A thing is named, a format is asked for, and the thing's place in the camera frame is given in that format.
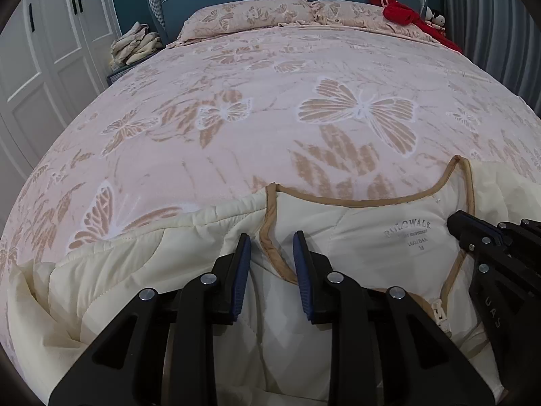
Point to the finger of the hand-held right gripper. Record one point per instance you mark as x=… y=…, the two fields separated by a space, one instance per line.
x=477 y=248
x=479 y=223

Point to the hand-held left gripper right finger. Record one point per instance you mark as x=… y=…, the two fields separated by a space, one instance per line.
x=305 y=279

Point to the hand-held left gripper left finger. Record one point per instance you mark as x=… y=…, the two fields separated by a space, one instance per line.
x=241 y=279

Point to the cream quilted jacket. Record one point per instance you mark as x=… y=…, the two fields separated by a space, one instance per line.
x=380 y=228

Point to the pile of cream clothes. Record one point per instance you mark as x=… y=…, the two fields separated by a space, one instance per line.
x=135 y=44

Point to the pink butterfly blanket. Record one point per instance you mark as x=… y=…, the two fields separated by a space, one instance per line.
x=253 y=93

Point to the grey curtain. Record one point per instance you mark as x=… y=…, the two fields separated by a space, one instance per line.
x=498 y=29

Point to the small plush doll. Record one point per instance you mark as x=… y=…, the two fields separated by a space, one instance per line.
x=429 y=13
x=438 y=20

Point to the red garment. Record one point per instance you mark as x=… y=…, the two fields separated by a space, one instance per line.
x=401 y=12

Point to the pink butterfly pillow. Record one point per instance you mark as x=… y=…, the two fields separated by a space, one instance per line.
x=355 y=12
x=245 y=17

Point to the white wardrobe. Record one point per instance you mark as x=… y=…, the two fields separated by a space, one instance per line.
x=42 y=72

